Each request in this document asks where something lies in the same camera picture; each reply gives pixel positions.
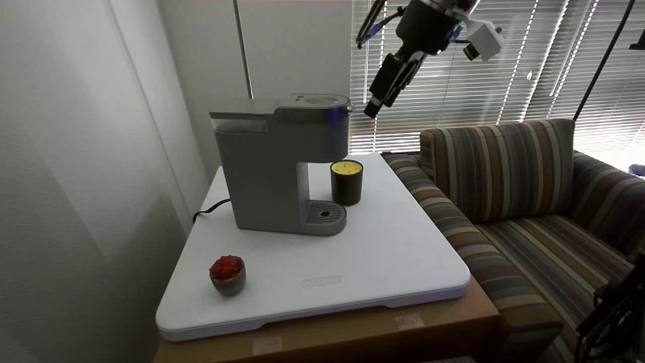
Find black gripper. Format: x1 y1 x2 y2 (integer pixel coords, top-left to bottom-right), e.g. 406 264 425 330
364 0 459 120

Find grey coffee maker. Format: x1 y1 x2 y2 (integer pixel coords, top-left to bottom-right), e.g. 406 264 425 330
209 96 349 237

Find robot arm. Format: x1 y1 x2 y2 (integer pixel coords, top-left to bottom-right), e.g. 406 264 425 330
354 0 479 120

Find black candle jar yellow wax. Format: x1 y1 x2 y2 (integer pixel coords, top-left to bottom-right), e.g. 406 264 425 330
330 159 363 206

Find thin metal pole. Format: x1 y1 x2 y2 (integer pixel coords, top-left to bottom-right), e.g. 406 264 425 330
232 0 253 99

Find white window blinds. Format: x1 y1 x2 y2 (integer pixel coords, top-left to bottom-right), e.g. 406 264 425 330
351 0 645 169

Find striped sofa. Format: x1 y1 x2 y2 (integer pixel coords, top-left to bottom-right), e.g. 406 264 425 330
385 120 645 363

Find small bowl red contents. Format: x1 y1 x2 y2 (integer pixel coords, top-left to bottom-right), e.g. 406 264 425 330
209 254 246 297

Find brown wooden table base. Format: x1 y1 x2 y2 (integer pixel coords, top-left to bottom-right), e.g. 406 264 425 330
154 280 499 363

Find white table board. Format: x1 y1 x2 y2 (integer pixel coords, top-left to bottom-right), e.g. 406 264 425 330
155 153 469 342

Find black stand lower right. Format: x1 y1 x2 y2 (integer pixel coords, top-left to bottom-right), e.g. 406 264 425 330
574 254 645 363

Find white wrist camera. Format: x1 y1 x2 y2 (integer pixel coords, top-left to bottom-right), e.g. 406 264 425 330
463 20 502 61

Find black power cable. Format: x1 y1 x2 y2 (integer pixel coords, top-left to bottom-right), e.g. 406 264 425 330
190 197 233 226

